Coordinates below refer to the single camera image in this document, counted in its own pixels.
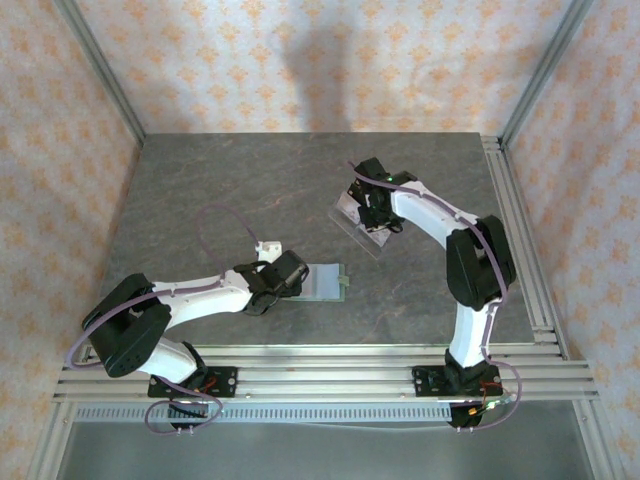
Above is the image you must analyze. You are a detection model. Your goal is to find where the green card holder wallet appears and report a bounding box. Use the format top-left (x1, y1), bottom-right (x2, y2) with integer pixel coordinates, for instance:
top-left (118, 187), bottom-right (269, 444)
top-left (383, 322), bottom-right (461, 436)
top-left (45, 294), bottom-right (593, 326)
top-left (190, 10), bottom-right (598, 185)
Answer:
top-left (294, 262), bottom-right (350, 304)

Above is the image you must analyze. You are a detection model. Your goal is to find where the clear acrylic card stand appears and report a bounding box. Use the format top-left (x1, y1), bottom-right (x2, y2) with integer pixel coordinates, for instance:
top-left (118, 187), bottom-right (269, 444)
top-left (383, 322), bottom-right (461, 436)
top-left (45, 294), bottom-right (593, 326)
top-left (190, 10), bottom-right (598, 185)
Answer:
top-left (327, 192), bottom-right (397, 260)

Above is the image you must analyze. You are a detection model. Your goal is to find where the white card pink print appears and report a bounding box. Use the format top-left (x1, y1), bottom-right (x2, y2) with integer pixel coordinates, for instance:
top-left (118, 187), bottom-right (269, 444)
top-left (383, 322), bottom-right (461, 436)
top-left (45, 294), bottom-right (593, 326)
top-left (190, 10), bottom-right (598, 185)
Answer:
top-left (337, 194), bottom-right (362, 225)
top-left (368, 227), bottom-right (395, 250)

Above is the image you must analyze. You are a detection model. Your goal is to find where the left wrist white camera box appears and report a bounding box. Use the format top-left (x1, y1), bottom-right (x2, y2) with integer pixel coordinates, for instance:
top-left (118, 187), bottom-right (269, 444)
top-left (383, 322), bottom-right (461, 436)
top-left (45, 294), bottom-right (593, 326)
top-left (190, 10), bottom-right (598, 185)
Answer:
top-left (254, 239), bottom-right (284, 261)

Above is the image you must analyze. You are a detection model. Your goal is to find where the long aluminium base rail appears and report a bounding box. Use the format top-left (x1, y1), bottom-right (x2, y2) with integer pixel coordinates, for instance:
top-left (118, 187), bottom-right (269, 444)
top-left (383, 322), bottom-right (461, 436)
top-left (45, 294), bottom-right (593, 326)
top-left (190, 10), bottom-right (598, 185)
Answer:
top-left (52, 343), bottom-right (601, 402)

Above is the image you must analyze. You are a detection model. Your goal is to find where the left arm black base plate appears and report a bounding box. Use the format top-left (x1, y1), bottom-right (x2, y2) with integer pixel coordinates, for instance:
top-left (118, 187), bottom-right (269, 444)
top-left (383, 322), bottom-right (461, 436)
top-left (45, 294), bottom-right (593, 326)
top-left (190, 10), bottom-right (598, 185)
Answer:
top-left (147, 367), bottom-right (238, 399)

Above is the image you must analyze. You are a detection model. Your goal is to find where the grey slotted cable duct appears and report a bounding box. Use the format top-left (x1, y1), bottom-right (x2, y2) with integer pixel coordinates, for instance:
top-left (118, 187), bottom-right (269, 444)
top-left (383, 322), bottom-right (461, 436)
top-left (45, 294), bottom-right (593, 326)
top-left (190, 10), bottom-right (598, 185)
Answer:
top-left (74, 403), bottom-right (451, 424)

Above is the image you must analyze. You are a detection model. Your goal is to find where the aluminium side rail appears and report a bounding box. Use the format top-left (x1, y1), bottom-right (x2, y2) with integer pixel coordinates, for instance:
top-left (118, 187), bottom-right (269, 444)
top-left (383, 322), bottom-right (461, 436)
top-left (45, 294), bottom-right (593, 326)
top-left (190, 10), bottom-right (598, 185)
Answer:
top-left (480, 133), bottom-right (571, 362)

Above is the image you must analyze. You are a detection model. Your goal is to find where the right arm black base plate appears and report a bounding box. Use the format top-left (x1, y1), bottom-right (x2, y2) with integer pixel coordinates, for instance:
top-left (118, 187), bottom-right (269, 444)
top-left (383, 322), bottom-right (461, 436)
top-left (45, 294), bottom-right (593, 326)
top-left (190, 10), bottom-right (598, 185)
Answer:
top-left (410, 365), bottom-right (501, 399)

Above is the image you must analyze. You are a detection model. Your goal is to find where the left black cable bracket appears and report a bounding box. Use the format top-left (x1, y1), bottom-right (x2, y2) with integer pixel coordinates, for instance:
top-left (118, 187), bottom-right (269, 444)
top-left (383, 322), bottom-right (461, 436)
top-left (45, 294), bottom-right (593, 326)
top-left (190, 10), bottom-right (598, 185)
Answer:
top-left (167, 401), bottom-right (211, 432)

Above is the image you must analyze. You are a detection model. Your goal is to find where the black cable bracket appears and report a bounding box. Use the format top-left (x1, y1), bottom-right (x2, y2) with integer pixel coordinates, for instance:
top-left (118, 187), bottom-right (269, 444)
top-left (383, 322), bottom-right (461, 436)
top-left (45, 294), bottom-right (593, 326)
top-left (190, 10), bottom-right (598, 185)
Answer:
top-left (167, 401), bottom-right (211, 432)
top-left (447, 399), bottom-right (501, 432)

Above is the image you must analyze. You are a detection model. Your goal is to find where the right black cable bracket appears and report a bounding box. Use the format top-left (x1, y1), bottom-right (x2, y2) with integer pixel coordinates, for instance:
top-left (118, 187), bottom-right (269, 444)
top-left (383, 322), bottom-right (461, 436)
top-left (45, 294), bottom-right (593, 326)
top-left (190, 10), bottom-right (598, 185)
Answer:
top-left (447, 399), bottom-right (501, 432)

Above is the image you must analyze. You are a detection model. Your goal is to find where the slanted aluminium frame post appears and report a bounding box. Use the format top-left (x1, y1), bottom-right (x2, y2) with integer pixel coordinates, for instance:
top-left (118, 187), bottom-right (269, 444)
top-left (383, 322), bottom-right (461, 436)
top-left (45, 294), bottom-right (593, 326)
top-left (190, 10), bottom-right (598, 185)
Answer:
top-left (52, 0), bottom-right (148, 147)
top-left (499, 0), bottom-right (596, 147)

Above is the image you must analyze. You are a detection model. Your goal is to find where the aluminium frame leg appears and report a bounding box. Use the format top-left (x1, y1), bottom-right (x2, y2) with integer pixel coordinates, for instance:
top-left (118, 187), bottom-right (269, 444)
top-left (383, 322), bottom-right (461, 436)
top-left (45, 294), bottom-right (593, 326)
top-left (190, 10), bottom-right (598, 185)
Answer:
top-left (27, 399), bottom-right (76, 480)
top-left (572, 399), bottom-right (619, 480)

